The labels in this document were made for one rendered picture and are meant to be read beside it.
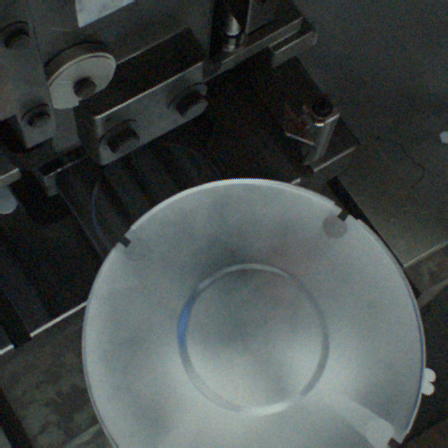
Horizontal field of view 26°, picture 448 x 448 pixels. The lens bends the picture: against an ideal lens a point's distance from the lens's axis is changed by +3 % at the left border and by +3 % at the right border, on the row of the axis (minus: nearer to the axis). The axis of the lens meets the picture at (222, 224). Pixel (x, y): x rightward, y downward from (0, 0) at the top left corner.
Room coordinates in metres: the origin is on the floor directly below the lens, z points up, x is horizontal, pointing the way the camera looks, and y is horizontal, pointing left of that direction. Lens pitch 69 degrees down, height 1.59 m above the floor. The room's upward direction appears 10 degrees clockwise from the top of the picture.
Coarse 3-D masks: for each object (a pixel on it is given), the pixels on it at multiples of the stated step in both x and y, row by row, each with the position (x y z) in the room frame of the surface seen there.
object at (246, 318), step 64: (192, 192) 0.34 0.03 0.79; (256, 192) 0.35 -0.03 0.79; (192, 256) 0.28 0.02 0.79; (256, 256) 0.29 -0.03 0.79; (320, 256) 0.30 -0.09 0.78; (384, 256) 0.31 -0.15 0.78; (128, 320) 0.21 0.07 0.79; (192, 320) 0.22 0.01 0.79; (256, 320) 0.23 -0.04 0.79; (320, 320) 0.24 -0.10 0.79; (384, 320) 0.25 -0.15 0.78; (128, 384) 0.16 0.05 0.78; (192, 384) 0.17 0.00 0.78; (256, 384) 0.18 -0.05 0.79; (320, 384) 0.19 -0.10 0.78; (384, 384) 0.20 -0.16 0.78
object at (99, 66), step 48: (48, 0) 0.32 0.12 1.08; (96, 0) 0.34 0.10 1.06; (144, 0) 0.37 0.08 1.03; (192, 0) 0.39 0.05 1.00; (48, 48) 0.32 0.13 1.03; (96, 48) 0.33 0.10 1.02; (144, 48) 0.36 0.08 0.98; (192, 48) 0.37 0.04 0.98; (96, 96) 0.32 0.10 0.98; (144, 96) 0.33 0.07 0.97; (192, 96) 0.35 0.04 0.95; (48, 144) 0.31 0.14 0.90; (96, 144) 0.30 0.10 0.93
